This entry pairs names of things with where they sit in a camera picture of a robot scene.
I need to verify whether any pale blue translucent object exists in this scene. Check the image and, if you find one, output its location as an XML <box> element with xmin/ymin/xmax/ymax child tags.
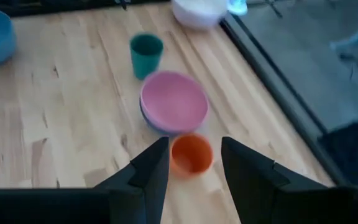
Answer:
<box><xmin>227</xmin><ymin>0</ymin><xmax>249</xmax><ymax>16</ymax></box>

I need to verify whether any teal plastic cup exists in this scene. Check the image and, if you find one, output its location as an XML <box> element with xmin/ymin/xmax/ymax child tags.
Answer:
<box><xmin>129</xmin><ymin>33</ymin><xmax>165</xmax><ymax>81</ymax></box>

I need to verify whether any grey office chair base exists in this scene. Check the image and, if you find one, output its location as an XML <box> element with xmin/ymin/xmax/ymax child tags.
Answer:
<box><xmin>329</xmin><ymin>15</ymin><xmax>358</xmax><ymax>75</ymax></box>

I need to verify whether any orange plastic cup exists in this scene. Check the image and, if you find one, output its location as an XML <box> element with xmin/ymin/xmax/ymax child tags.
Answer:
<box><xmin>169</xmin><ymin>133</ymin><xmax>214</xmax><ymax>179</ymax></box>

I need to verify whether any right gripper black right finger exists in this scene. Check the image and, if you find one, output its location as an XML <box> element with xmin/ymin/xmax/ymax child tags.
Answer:
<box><xmin>221</xmin><ymin>136</ymin><xmax>332</xmax><ymax>224</ymax></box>

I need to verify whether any dark purple-blue plastic bowl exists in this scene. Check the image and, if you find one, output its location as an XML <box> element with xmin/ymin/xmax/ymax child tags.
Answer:
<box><xmin>139</xmin><ymin>98</ymin><xmax>204</xmax><ymax>137</ymax></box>

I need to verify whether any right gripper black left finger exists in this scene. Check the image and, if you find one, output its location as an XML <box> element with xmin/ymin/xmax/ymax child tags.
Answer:
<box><xmin>93</xmin><ymin>136</ymin><xmax>170</xmax><ymax>224</ymax></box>

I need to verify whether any black bag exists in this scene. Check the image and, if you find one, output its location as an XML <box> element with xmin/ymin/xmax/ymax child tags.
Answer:
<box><xmin>318</xmin><ymin>119</ymin><xmax>358</xmax><ymax>187</ymax></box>

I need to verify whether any large white bowl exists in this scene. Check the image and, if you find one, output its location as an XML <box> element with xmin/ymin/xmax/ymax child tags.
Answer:
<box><xmin>171</xmin><ymin>0</ymin><xmax>229</xmax><ymax>30</ymax></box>

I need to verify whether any pink plastic bowl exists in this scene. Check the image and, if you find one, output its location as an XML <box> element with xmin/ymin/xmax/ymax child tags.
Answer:
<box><xmin>139</xmin><ymin>70</ymin><xmax>210</xmax><ymax>135</ymax></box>

